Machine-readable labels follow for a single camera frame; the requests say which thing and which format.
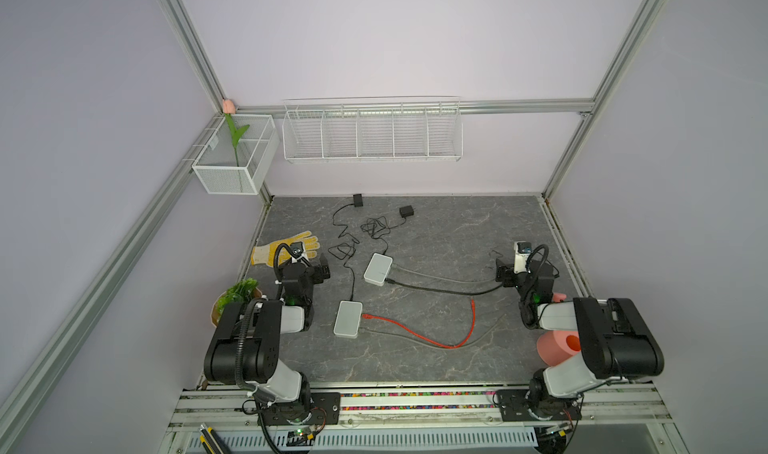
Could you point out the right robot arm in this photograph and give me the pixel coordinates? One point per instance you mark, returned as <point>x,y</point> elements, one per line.
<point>616,345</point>

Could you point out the long white wire basket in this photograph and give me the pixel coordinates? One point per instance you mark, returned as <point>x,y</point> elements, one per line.
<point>373,129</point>

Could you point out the artificial pink tulip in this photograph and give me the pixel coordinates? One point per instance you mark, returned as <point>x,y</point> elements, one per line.
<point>236,131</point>

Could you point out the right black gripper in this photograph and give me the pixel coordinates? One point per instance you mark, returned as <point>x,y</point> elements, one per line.
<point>505,271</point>

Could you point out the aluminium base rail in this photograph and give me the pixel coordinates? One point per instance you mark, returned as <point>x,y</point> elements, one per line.
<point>440,417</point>

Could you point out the small white mesh basket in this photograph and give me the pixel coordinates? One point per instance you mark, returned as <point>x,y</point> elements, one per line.
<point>215,166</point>

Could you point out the pink watering can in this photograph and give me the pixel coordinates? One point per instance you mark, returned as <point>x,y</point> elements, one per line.
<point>560,340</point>

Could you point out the white network switch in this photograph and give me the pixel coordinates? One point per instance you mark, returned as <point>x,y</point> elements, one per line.
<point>378,269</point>
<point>348,319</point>

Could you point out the potted green plant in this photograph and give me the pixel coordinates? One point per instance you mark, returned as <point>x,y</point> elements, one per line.
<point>243,291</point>

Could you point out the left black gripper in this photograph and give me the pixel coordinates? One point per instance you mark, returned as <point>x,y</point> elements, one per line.
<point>320,272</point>

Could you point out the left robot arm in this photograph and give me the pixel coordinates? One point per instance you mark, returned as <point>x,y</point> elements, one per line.
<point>244,349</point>

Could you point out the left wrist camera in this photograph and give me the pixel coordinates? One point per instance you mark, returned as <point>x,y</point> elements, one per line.
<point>298,252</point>

